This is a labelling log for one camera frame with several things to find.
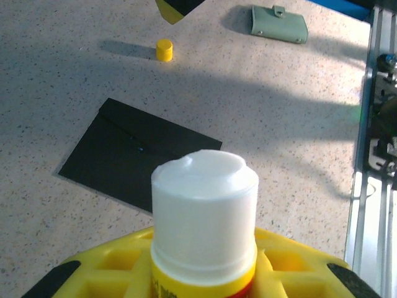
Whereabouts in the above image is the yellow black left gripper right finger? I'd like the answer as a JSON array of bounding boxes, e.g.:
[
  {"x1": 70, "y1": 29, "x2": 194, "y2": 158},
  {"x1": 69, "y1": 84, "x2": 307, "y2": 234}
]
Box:
[{"x1": 254, "y1": 227, "x2": 383, "y2": 298}]

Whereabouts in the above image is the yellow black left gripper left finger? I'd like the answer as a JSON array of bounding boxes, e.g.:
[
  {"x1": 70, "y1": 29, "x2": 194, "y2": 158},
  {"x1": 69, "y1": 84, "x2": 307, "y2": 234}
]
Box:
[{"x1": 20, "y1": 225, "x2": 154, "y2": 298}]

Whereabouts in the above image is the yellow glue stick cap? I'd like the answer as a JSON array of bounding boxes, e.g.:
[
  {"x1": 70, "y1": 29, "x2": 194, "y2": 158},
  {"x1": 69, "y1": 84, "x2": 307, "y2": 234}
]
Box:
[{"x1": 155, "y1": 38, "x2": 175, "y2": 63}]

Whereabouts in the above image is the black paper envelope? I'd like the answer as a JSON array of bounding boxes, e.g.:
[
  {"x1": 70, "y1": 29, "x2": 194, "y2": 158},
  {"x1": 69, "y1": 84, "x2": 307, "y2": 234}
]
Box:
[{"x1": 58, "y1": 97, "x2": 223, "y2": 215}]

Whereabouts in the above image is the long aluminium frame rail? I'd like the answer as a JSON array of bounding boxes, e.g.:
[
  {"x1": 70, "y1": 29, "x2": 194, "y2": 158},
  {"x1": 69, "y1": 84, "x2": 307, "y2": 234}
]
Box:
[{"x1": 343, "y1": 6, "x2": 397, "y2": 298}]

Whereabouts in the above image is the blue edged table side rail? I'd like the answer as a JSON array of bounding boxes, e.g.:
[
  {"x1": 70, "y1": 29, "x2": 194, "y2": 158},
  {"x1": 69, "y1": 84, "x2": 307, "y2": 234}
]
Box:
[{"x1": 310, "y1": 0, "x2": 375, "y2": 22}]

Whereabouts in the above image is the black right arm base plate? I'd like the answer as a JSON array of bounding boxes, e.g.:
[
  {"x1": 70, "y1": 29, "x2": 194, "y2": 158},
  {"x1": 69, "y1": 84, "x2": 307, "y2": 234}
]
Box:
[{"x1": 367, "y1": 52, "x2": 397, "y2": 179}]

